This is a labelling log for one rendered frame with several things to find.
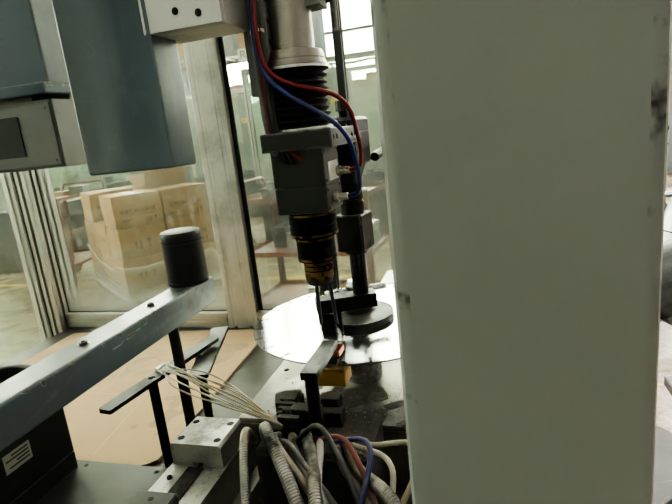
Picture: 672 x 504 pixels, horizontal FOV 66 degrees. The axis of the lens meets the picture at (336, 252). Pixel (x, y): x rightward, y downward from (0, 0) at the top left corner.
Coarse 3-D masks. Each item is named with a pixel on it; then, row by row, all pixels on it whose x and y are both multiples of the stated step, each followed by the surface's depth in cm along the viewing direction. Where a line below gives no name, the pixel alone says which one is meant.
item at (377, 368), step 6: (354, 366) 80; (360, 366) 79; (366, 366) 79; (372, 366) 80; (378, 366) 81; (354, 372) 80; (360, 372) 80; (366, 372) 80; (372, 372) 80; (378, 372) 81; (354, 378) 80; (360, 378) 80; (366, 378) 80; (372, 378) 80; (378, 378) 81
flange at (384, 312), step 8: (384, 304) 82; (344, 312) 80; (352, 312) 78; (360, 312) 78; (368, 312) 79; (376, 312) 79; (384, 312) 79; (392, 312) 79; (344, 320) 77; (352, 320) 77; (360, 320) 76; (368, 320) 76; (376, 320) 76; (384, 320) 77; (344, 328) 76; (352, 328) 75; (360, 328) 75; (368, 328) 75
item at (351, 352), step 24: (336, 288) 96; (288, 312) 86; (312, 312) 85; (264, 336) 77; (288, 336) 76; (312, 336) 75; (360, 336) 73; (384, 336) 72; (288, 360) 68; (336, 360) 66; (360, 360) 66; (384, 360) 65
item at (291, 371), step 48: (288, 0) 53; (288, 144) 54; (336, 144) 55; (288, 192) 58; (336, 192) 59; (288, 384) 83; (336, 384) 65; (384, 384) 79; (288, 432) 61; (336, 432) 62; (384, 432) 69; (336, 480) 59; (384, 480) 66
